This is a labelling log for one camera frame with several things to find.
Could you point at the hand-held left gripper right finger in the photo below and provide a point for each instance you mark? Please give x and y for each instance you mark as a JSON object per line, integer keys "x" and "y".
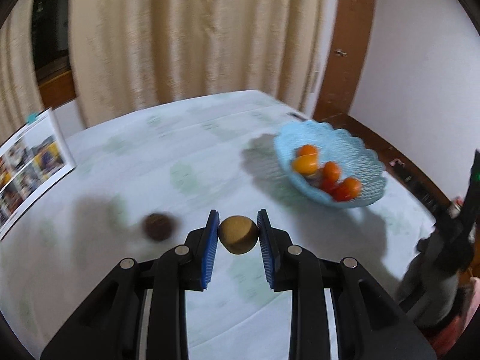
{"x": 266, "y": 247}

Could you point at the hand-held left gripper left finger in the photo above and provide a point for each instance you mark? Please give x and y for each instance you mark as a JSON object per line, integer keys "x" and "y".
{"x": 210, "y": 247}

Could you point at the tan round fruit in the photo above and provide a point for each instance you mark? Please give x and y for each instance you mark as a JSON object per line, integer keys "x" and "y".
{"x": 238, "y": 234}

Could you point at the red tomato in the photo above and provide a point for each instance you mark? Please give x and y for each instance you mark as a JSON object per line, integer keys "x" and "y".
{"x": 340, "y": 194}
{"x": 328, "y": 185}

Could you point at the large oval orange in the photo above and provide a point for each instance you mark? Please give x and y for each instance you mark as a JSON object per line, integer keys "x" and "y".
{"x": 304, "y": 164}

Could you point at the dark orange mandarin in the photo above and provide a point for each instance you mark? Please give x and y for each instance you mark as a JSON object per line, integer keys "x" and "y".
{"x": 331, "y": 170}

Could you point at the small orange mandarin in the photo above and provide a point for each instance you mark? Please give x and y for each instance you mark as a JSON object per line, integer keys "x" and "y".
{"x": 307, "y": 151}

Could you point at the round bright orange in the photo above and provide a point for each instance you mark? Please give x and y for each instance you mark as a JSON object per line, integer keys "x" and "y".
{"x": 351, "y": 186}

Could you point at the blue plastic lattice basket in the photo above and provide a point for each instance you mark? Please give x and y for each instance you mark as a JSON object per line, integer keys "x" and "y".
{"x": 360, "y": 153}

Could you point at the long black object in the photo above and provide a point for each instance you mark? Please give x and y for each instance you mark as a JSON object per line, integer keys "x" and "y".
{"x": 416, "y": 183}

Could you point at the white printed tablecloth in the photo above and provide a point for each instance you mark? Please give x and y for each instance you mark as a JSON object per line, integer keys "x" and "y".
{"x": 187, "y": 157}

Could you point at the red cloth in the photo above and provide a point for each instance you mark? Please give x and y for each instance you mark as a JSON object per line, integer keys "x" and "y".
{"x": 461, "y": 333}

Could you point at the photo collage board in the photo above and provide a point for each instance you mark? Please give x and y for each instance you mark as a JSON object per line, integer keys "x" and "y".
{"x": 30, "y": 168}

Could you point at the metal door latch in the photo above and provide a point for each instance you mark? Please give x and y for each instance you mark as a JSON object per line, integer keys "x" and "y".
{"x": 339, "y": 52}

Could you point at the beige embroidered curtain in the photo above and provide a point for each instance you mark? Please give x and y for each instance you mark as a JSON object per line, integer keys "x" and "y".
{"x": 15, "y": 82}
{"x": 195, "y": 37}

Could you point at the teal binder clip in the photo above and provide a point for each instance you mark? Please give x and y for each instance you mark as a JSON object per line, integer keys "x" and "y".
{"x": 33, "y": 117}

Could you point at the wooden window sill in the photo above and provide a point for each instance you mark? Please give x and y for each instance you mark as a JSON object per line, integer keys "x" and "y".
{"x": 58, "y": 88}

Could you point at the brown wooden door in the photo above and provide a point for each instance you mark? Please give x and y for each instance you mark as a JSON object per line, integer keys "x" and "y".
{"x": 345, "y": 26}

